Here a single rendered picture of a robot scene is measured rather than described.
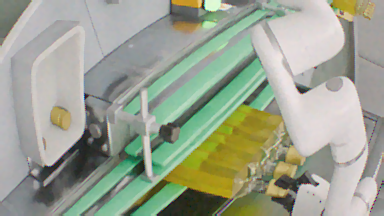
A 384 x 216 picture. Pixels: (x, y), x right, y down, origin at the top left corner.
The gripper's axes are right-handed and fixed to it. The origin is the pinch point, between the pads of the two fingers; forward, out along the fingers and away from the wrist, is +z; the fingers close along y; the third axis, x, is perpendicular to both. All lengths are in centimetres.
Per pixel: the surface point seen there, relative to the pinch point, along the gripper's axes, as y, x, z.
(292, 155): 0.8, -9.0, 5.7
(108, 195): 4.1, 26.5, 18.5
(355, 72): -275, -533, 250
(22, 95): 26, 39, 28
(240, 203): -13.0, -4.2, 14.5
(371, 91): -293, -543, 215
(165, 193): -3.3, 11.2, 19.7
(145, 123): 16.2, 17.0, 16.4
